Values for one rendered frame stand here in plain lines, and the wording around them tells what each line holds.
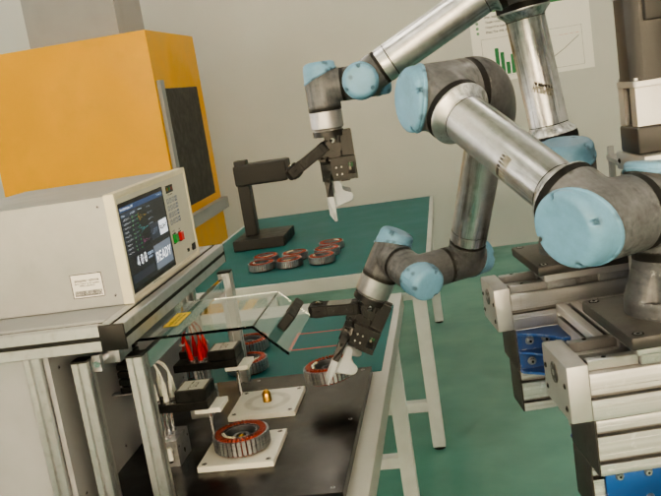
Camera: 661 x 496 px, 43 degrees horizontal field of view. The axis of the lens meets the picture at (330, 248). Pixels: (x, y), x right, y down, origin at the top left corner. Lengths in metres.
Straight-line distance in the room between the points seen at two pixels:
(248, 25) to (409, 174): 1.75
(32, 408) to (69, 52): 4.04
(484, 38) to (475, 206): 5.21
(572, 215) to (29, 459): 1.02
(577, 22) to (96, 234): 5.68
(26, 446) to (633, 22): 1.28
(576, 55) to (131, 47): 3.41
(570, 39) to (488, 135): 5.56
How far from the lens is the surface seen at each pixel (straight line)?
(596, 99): 6.96
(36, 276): 1.66
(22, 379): 1.59
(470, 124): 1.42
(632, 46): 1.57
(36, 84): 5.56
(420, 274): 1.68
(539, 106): 1.92
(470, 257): 1.76
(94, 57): 5.40
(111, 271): 1.60
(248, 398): 1.99
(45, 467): 1.64
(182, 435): 1.76
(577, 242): 1.23
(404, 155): 6.89
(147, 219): 1.71
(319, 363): 1.92
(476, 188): 1.68
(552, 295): 1.80
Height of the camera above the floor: 1.44
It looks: 10 degrees down
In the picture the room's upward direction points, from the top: 9 degrees counter-clockwise
